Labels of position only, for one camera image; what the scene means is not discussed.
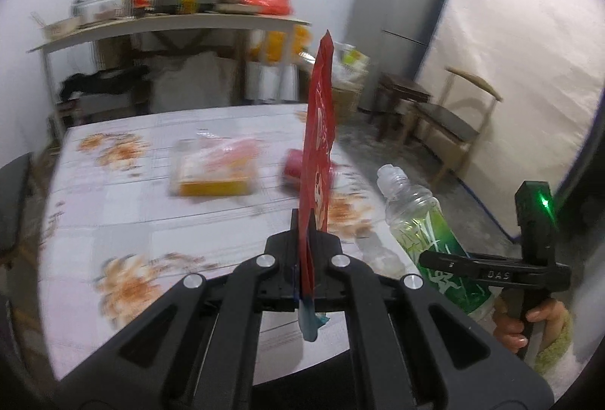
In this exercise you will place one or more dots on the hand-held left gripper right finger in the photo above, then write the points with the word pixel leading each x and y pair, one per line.
pixel 326 268

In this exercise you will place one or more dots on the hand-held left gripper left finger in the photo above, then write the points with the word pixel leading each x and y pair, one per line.
pixel 283 268

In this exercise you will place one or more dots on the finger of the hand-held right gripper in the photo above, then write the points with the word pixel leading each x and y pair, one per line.
pixel 444 262

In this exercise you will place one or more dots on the green label plastic bottle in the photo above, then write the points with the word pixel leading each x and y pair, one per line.
pixel 425 225

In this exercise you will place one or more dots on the yellow cardboard box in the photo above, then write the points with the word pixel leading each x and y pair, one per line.
pixel 212 188

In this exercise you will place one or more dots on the red snack bag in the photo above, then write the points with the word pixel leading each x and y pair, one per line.
pixel 321 121

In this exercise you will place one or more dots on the person's right forearm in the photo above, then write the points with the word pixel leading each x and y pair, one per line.
pixel 555 344

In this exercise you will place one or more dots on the person's right hand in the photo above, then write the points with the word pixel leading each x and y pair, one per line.
pixel 510 329

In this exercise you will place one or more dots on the red drink can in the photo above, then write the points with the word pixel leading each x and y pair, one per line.
pixel 290 169

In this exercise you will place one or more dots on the wooden chair dark seat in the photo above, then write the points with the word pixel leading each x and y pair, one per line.
pixel 449 126

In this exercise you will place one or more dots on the floral plastic tablecloth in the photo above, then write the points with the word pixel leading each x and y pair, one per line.
pixel 142 211

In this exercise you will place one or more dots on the beige mattress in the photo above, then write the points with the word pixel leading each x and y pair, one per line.
pixel 520 60

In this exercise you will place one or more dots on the dark wooden stool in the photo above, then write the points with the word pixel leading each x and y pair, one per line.
pixel 401 91

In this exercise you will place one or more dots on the white sack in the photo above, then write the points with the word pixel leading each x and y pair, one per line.
pixel 194 81

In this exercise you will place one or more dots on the white green packets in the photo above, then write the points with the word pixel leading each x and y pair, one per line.
pixel 352 58

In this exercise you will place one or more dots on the yellow plastic bag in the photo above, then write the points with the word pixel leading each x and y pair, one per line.
pixel 279 41

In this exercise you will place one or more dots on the dark low wooden bench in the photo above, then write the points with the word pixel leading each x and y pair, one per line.
pixel 108 107

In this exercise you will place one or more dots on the black clothing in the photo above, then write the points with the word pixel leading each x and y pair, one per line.
pixel 104 81

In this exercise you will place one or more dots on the grey refrigerator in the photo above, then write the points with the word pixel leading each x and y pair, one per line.
pixel 397 3

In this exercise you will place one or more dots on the dark padded chair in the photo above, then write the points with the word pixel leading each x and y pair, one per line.
pixel 14 202

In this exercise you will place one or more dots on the yellow pickle jar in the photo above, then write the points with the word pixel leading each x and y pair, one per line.
pixel 190 2

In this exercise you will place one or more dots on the clear plastic container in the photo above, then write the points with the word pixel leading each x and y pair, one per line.
pixel 97 10

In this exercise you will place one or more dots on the bowl with chopsticks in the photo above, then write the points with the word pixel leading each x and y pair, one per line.
pixel 56 28

